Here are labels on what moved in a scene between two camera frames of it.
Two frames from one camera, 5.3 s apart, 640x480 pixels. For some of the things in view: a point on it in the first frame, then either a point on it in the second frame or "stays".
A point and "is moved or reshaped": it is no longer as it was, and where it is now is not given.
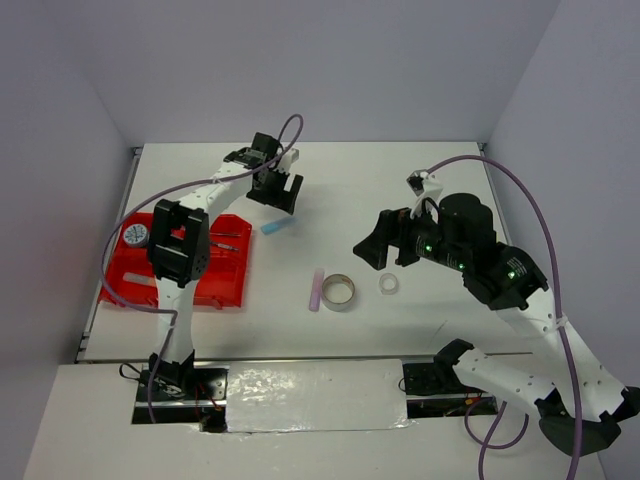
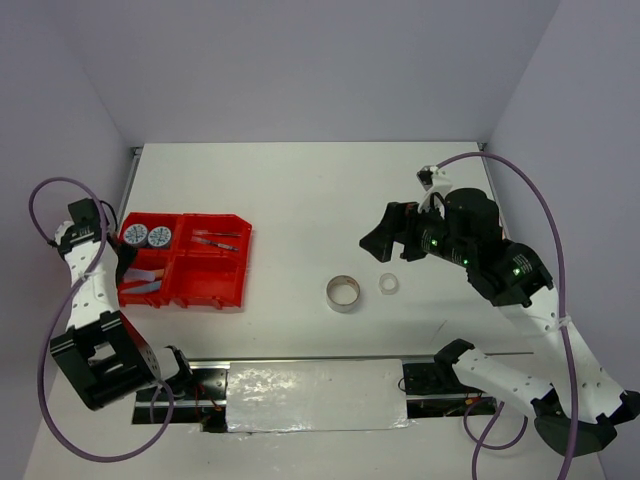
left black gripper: [281, 198] -> [127, 255]
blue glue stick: [276, 225] -> [149, 287]
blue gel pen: [225, 246] stays
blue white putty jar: [136, 235] stays
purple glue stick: [316, 290] -> [132, 275]
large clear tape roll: [338, 291] is moved or reshaped
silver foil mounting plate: [316, 395] stays
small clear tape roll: [388, 284] stays
